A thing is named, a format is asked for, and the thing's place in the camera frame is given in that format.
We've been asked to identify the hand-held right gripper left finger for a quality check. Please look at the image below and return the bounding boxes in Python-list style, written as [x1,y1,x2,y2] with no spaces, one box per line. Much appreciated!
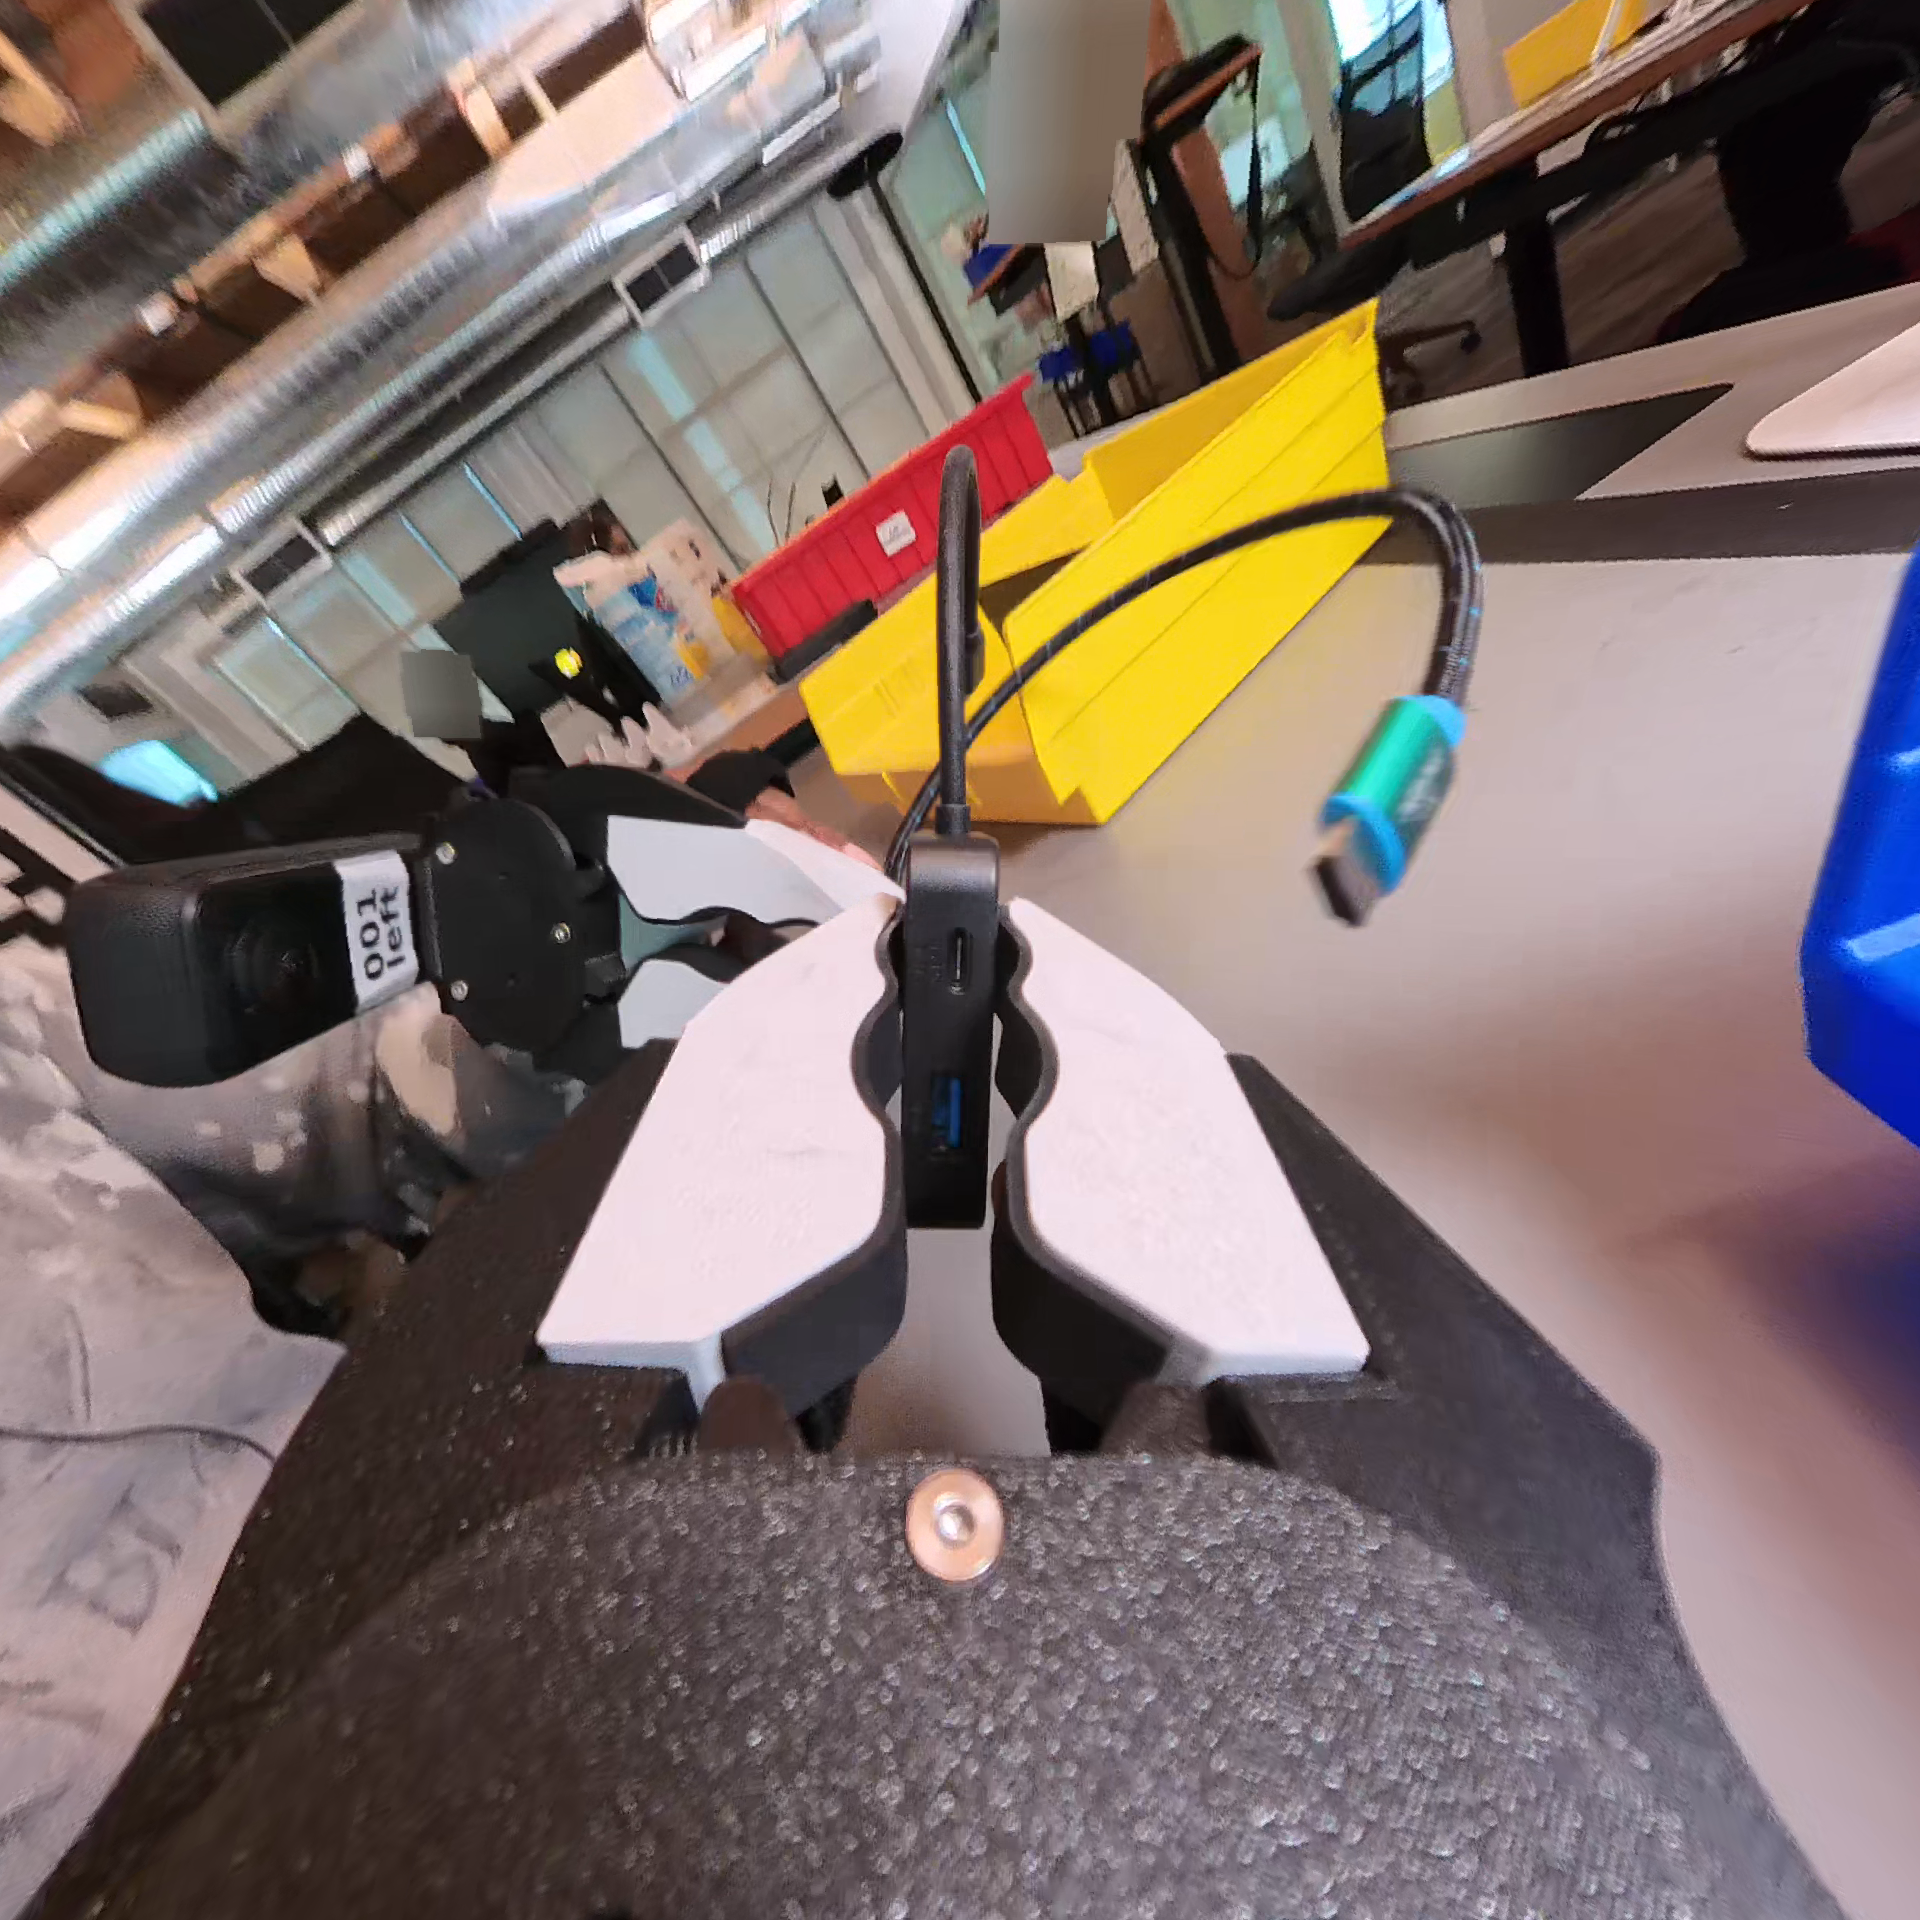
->
[538,893,912,1417]

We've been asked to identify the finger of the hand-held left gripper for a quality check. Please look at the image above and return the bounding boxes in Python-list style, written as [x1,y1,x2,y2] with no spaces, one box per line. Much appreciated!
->
[602,812,903,929]
[614,949,755,1054]

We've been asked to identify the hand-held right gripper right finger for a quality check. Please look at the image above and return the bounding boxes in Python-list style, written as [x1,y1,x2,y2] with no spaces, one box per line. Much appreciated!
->
[989,893,1374,1390]

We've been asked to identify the black usb adapter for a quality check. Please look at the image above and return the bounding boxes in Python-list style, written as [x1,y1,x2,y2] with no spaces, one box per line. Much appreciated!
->
[894,836,1004,1230]

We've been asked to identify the black adapter cable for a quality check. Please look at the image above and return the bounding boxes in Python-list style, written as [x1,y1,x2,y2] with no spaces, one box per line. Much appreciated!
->
[932,447,992,837]

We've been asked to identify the braided hdmi cable green plug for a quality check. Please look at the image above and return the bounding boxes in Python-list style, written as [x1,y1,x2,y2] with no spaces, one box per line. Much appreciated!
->
[884,484,1487,929]

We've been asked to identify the yellow plastic bin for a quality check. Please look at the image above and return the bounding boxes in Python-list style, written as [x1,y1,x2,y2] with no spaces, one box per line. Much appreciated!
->
[799,299,1388,828]
[1497,0,1670,108]

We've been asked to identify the blue plastic bin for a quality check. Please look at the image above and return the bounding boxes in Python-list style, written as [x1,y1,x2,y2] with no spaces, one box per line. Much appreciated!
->
[1800,556,1920,1149]

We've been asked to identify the person's left forearm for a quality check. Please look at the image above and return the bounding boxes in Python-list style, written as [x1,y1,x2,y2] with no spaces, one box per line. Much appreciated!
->
[0,937,588,1337]

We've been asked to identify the white blue printed package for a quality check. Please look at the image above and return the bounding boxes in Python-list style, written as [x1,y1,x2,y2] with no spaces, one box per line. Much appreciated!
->
[556,520,722,709]

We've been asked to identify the red plastic bin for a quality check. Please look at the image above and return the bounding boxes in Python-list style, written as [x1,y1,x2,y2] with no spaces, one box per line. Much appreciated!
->
[731,376,1053,659]

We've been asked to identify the person's grey hoodie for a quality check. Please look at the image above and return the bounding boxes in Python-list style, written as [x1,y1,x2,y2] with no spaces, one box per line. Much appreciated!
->
[0,1276,353,1891]

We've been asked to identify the black office chair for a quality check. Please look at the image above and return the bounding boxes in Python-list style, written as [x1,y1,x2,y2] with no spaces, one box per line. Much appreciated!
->
[1269,227,1487,404]

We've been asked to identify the wooden desk black legs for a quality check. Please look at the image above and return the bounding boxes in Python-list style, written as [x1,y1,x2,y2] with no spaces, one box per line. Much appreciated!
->
[1335,0,1920,376]

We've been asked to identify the white tablet stand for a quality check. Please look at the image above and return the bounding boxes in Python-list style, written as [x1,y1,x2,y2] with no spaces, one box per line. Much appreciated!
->
[1746,321,1920,463]

